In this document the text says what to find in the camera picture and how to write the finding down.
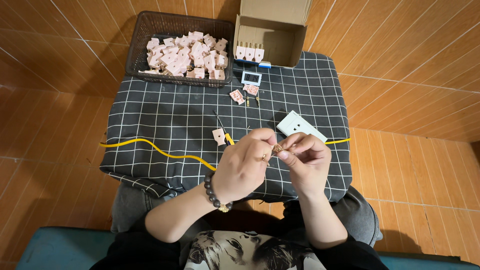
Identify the person's right hand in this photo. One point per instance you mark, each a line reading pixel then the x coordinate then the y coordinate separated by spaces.
pixel 309 165

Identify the person's left hand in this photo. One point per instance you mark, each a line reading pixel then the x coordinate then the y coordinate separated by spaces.
pixel 236 168

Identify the person's left fingers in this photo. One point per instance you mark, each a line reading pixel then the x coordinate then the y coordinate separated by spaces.
pixel 262 137

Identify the small brass plug part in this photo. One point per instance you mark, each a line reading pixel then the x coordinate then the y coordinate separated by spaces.
pixel 278 148

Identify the flat pink plug cover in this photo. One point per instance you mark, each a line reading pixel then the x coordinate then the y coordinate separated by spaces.
pixel 218 136

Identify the open pink plug half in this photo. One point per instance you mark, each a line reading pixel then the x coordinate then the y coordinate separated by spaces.
pixel 251 89
pixel 237 96

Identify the small white digital display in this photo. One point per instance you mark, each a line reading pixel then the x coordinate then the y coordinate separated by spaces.
pixel 251 78

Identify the small blue white block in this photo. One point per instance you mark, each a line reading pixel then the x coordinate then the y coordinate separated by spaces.
pixel 264 64

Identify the pink plug with brass prongs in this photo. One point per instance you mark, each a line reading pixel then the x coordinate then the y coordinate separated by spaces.
pixel 240 51
pixel 258 53
pixel 249 52

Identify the dark checked cloth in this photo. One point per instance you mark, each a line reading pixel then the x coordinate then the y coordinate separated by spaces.
pixel 168 112

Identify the open cardboard box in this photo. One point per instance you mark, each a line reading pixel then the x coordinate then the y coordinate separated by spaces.
pixel 277 33

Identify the pile of pink plug shells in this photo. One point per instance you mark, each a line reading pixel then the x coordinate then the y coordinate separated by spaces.
pixel 187 56

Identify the black printed shirt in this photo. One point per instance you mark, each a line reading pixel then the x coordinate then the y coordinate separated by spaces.
pixel 243 251

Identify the grey jeans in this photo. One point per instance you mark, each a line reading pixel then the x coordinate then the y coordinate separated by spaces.
pixel 356 213

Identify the black plastic basket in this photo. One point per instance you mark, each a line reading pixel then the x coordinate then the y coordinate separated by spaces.
pixel 150 26

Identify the teal seat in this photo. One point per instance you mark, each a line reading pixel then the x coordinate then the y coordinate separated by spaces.
pixel 60 249

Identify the white wall socket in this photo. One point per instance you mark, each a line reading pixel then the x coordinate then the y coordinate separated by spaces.
pixel 296 125

